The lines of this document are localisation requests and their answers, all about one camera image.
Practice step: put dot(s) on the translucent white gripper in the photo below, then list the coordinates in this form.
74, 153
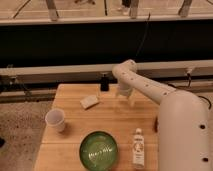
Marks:
126, 96

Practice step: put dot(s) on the black eraser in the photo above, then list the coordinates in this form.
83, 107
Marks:
104, 83

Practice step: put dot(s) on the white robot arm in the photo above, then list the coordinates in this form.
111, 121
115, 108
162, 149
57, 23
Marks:
183, 130

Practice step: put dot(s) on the white sponge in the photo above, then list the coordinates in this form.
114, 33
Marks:
89, 101

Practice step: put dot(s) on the red brown small object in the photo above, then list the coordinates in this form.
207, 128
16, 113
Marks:
156, 125

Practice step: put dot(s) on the green glass bowl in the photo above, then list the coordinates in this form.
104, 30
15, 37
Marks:
98, 151

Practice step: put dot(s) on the clear plastic bottle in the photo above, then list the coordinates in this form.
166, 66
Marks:
138, 149

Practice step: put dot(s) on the white plastic cup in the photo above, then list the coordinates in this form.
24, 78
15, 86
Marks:
55, 118

